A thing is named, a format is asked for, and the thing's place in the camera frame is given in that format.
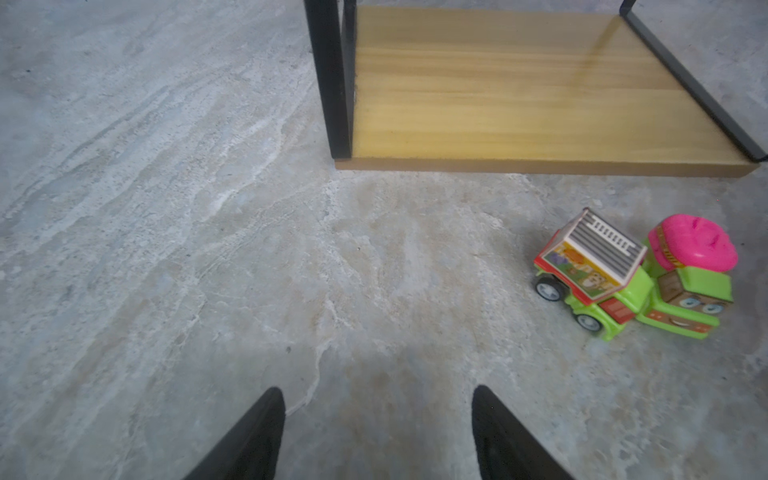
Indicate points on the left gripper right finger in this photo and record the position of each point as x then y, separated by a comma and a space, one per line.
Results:
505, 449

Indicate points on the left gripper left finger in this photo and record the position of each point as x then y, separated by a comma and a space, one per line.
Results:
250, 449

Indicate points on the red and green toy truck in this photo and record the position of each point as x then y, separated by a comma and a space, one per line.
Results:
596, 270

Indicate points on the green truck pink mixer toy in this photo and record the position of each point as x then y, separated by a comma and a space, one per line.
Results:
689, 259

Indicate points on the wooden shelf black metal frame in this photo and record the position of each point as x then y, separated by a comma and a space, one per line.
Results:
406, 89

